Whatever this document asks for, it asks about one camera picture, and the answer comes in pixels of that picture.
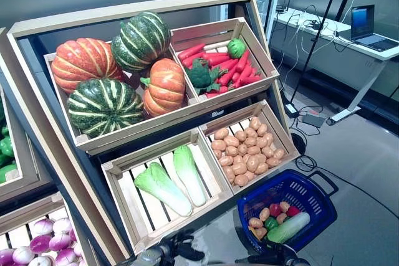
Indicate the open silver laptop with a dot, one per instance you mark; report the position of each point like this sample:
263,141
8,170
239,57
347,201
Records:
364,26

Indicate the red tomato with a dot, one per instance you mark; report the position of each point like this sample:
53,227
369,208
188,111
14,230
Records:
293,211

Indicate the wooden cabbage crate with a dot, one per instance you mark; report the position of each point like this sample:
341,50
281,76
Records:
146,216

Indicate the black power adapter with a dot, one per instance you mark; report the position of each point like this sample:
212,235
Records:
292,109

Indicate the wooden carrot crate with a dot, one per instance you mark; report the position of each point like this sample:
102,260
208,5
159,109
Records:
249,34

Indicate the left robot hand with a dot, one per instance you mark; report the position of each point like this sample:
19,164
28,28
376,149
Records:
184,248

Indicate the wooden potato crate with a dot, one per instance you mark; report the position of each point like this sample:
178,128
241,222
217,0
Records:
274,122

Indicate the brown potato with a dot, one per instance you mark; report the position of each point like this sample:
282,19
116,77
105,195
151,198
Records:
253,150
268,138
240,136
221,134
239,168
261,168
242,149
250,132
250,175
260,232
273,162
228,172
262,129
241,180
231,151
261,142
281,218
279,153
217,154
264,214
225,160
218,145
255,122
261,158
231,141
250,141
284,207
255,222
238,159
252,163
267,151

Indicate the wooden onion crate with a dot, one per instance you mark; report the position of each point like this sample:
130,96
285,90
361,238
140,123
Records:
25,213

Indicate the red bell pepper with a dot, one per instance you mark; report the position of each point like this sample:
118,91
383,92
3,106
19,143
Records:
275,210

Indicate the wooden pumpkin crate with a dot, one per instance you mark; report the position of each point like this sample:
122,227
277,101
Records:
134,129

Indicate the black slanted tripod pole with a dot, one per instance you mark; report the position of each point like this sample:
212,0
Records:
318,34

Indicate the slim napa cabbage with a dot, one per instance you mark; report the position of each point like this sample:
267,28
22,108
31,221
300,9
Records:
190,174

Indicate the wooden neighbour display rack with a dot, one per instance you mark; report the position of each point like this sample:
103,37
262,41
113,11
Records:
28,178

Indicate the large orange striped pumpkin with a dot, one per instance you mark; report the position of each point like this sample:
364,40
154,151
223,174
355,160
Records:
81,60

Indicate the light green round cabbage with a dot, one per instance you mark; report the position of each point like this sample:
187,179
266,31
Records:
236,48

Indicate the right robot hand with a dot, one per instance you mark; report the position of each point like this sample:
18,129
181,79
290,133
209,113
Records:
268,255

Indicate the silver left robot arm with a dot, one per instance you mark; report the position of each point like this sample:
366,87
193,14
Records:
149,256

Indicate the black router with antennas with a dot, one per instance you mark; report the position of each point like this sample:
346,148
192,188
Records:
285,6

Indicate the flat green striped pumpkin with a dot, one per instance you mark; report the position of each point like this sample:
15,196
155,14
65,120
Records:
104,107

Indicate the white standing desk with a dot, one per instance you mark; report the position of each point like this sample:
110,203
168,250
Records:
358,60

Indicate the green bell pepper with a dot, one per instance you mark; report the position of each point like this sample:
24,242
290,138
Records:
6,147
271,223
4,130
6,172

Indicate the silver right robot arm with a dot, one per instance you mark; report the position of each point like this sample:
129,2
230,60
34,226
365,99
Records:
302,263

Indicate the red carrot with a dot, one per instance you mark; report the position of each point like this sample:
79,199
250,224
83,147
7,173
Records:
250,80
244,74
219,60
236,77
223,89
242,61
212,94
193,59
227,76
228,65
190,51
215,55

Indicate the purple white onion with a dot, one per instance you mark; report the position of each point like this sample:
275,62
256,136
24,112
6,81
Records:
60,242
43,226
62,225
40,261
78,249
6,256
73,235
23,254
65,256
40,243

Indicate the wide napa cabbage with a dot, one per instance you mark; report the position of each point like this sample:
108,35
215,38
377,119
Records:
163,189

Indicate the blue plastic shopping basket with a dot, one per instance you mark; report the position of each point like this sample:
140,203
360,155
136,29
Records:
321,207

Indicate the round green striped pumpkin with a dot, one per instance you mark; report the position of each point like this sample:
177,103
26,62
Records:
141,41

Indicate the small orange striped pumpkin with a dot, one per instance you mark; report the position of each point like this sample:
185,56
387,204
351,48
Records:
164,87

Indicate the wooden vegetable display rack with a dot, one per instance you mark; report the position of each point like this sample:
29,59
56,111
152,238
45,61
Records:
43,116

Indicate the grey power brick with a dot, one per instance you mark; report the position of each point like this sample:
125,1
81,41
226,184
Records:
313,119

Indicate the wooden green pepper crate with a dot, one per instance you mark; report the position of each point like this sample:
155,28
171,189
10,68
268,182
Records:
15,154

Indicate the dark green broccoli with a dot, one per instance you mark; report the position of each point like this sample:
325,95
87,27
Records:
201,74

